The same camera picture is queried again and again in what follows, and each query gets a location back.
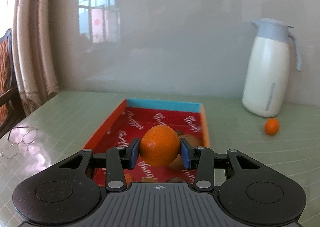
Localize carrot piece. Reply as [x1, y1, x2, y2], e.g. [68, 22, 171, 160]
[124, 173, 133, 186]

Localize small orange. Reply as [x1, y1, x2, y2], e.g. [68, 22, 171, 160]
[139, 125, 180, 167]
[168, 155, 184, 171]
[264, 118, 279, 135]

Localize brown kiwi fruit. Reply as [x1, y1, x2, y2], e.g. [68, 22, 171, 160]
[180, 134, 202, 148]

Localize colourful cardboard box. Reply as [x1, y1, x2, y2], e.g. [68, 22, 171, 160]
[84, 99, 210, 185]

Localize white thermos jug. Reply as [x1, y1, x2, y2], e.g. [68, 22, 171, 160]
[242, 18, 302, 118]

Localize wooden chair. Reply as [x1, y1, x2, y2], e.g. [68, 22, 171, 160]
[1, 29, 26, 138]

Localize beige curtain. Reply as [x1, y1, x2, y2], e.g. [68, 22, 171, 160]
[12, 0, 59, 115]

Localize wire frame eyeglasses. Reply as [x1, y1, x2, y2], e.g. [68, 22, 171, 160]
[1, 126, 38, 159]

